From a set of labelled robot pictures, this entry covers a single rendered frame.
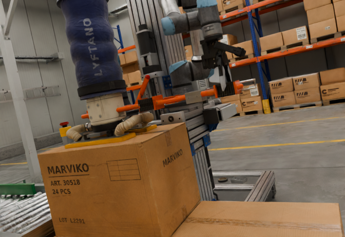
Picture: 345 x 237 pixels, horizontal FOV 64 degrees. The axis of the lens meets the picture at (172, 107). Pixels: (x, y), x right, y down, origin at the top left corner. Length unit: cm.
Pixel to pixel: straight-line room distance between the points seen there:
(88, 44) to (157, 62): 68
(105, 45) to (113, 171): 56
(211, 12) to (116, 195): 80
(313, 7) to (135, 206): 748
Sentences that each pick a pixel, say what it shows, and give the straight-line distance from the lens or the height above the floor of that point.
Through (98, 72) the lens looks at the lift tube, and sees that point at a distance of 128.
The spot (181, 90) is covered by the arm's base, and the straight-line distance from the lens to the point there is 159.
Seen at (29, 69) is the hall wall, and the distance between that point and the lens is 1229.
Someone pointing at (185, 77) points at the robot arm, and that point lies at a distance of 160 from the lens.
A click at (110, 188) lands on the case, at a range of 120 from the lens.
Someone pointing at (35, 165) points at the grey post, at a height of 41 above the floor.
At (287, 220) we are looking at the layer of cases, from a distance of 121.
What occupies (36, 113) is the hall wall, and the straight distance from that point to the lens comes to 1205.
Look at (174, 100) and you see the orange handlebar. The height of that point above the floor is 107.
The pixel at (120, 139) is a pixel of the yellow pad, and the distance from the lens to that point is 117.
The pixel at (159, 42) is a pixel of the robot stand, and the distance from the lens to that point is 188.
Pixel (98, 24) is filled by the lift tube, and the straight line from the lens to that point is 133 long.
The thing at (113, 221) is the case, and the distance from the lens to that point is 126.
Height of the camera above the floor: 110
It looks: 3 degrees down
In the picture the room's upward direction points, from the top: 11 degrees counter-clockwise
